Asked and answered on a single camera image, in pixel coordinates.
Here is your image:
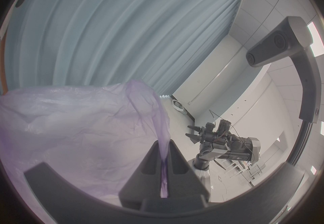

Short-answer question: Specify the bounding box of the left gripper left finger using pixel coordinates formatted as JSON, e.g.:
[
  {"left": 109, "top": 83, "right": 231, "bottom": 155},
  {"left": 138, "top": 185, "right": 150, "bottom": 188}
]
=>
[{"left": 118, "top": 141, "right": 163, "bottom": 210}]

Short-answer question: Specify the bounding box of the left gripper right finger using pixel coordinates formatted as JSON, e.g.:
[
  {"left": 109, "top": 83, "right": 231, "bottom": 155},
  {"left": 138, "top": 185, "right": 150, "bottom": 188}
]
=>
[{"left": 167, "top": 139, "right": 210, "bottom": 203}]

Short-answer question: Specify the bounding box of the white trash bin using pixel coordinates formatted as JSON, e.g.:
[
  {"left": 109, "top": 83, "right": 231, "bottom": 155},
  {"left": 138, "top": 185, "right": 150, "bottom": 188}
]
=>
[{"left": 172, "top": 99, "right": 186, "bottom": 113}]

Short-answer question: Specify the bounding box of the purple plastic bag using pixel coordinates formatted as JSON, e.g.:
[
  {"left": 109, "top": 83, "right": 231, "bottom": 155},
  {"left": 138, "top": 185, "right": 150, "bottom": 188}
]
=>
[{"left": 0, "top": 79, "right": 170, "bottom": 198}]

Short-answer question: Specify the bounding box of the pale blue curtain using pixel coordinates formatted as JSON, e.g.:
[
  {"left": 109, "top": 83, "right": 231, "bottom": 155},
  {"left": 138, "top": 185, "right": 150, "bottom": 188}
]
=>
[{"left": 5, "top": 0, "right": 250, "bottom": 97}]

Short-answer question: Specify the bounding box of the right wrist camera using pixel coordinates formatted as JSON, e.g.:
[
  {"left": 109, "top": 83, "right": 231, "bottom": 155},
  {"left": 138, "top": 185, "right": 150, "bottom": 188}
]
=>
[{"left": 218, "top": 120, "right": 231, "bottom": 134}]

